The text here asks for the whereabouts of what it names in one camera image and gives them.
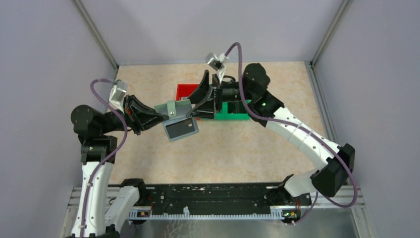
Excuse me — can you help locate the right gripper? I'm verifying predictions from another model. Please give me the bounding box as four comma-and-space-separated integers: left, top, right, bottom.
184, 70, 254, 120

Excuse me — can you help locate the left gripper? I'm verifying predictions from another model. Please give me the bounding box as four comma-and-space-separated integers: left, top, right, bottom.
101, 94, 169, 134

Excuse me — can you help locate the sage green card holder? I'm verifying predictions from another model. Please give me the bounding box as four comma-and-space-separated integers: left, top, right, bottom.
154, 99, 193, 119

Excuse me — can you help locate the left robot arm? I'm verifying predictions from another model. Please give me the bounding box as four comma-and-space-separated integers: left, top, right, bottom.
70, 95, 168, 238

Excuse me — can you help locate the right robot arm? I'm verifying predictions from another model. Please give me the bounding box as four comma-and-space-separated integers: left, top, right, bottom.
187, 63, 356, 204

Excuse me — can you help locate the middle green plastic bin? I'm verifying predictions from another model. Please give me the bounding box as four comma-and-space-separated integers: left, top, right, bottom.
201, 102, 228, 120

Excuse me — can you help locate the green plastic bin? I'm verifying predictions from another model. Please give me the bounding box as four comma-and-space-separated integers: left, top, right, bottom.
224, 101, 250, 120
201, 102, 228, 120

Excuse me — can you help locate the red plastic bin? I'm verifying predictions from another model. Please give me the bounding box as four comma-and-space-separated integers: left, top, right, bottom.
175, 84, 199, 101

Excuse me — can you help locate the right green plastic bin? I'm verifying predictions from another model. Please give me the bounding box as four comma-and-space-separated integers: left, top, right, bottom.
224, 101, 250, 120

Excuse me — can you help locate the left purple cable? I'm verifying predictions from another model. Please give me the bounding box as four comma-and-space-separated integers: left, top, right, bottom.
78, 78, 129, 238

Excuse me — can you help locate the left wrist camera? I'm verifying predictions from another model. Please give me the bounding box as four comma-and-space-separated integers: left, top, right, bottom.
108, 80, 127, 111

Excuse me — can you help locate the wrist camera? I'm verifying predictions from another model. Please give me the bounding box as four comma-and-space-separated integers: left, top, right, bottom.
108, 80, 127, 111
205, 53, 229, 84

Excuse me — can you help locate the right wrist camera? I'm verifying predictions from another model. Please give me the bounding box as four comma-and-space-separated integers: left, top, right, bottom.
205, 53, 229, 84

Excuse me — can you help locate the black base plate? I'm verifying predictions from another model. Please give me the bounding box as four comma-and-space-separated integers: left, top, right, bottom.
129, 182, 312, 220

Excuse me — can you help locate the aluminium frame rail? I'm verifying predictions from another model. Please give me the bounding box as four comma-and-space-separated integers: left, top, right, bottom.
67, 185, 365, 209

